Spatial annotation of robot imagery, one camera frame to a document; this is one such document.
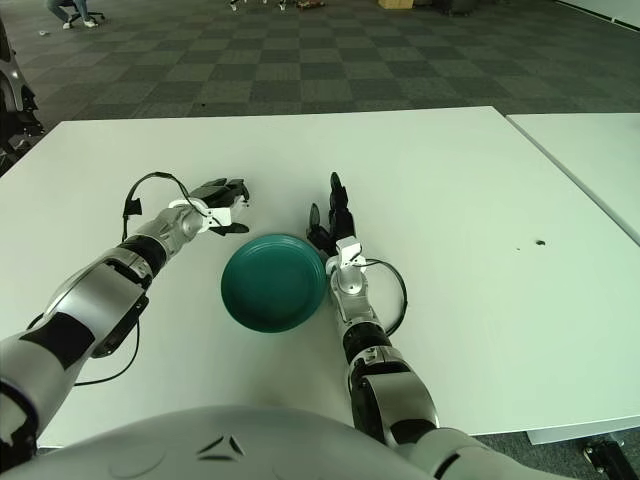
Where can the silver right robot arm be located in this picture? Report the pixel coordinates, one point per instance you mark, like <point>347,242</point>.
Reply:
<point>372,350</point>

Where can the silver robot torso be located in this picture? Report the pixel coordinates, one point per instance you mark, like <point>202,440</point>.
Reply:
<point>225,445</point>

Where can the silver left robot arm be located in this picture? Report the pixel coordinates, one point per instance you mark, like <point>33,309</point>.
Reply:
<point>95,295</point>

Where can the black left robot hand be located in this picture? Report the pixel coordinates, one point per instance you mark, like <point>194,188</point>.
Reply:
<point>217,192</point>

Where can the green round plate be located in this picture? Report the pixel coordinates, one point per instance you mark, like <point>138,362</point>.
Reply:
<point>272,285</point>

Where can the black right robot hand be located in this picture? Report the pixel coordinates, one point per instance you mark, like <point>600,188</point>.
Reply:
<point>340,222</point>

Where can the black table foot caster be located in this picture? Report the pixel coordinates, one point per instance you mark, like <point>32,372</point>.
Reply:
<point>602,455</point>

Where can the seated person in jeans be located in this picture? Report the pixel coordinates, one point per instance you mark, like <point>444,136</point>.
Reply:
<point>57,7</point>

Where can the tan cardboard box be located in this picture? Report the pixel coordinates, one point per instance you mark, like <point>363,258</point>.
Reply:
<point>395,4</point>

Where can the white table frame beam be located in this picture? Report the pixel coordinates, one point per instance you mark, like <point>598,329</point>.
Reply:
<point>580,434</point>

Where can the brown floor clutter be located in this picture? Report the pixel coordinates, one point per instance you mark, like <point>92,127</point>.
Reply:
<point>310,4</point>

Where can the black office chair base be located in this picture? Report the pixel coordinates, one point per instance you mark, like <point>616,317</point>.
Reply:
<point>95,16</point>

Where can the chair base with white casters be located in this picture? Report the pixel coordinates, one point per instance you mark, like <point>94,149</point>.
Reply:
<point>234,4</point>

